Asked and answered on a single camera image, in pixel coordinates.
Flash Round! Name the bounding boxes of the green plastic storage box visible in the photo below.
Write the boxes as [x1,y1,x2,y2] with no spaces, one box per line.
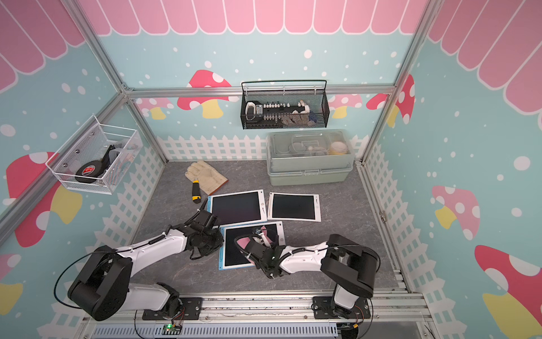
[267,130,355,186]

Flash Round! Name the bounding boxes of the beige work glove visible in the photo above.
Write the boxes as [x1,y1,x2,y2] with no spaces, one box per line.
[185,160,228,196]

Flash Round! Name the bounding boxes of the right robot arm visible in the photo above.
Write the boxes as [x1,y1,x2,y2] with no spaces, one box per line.
[234,234,381,319]

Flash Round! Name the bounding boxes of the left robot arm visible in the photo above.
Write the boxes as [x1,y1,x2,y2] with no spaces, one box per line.
[67,210,224,321]

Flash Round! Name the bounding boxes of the clear wall bin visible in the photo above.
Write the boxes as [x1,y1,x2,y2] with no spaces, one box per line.
[46,116,143,195]

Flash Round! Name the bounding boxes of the white drawing tablet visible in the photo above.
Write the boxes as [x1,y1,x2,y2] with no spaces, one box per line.
[268,192,321,222]

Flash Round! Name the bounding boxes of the yellow black utility knife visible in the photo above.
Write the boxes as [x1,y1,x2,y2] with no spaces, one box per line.
[191,179,201,204]

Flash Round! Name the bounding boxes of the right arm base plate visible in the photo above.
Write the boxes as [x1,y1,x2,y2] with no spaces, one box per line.
[311,296,371,321]

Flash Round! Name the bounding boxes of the pink cleaning cloth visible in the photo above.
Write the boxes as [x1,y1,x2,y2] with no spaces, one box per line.
[234,225,274,267]

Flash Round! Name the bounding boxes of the white items in basket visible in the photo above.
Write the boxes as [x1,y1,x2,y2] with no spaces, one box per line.
[241,101,314,129]

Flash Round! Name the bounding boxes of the blue front drawing tablet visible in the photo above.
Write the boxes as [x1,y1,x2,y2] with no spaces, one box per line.
[219,221,285,270]

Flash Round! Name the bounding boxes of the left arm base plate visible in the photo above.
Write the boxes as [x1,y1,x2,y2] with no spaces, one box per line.
[142,297,203,321]

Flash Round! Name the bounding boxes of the small green circuit board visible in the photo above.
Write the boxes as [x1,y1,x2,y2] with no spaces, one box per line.
[162,323,183,336]

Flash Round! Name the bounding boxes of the blue rear drawing tablet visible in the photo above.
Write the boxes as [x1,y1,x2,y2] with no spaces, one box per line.
[207,189,268,227]

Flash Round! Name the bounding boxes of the black wire mesh basket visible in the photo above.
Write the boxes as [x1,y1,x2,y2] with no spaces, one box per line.
[240,80,330,130]

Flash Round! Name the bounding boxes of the blue drawing tablet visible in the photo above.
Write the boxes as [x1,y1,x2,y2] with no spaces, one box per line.
[207,189,268,227]
[219,221,285,270]

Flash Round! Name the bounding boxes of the black tape roll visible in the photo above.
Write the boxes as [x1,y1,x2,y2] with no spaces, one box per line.
[75,160,104,184]

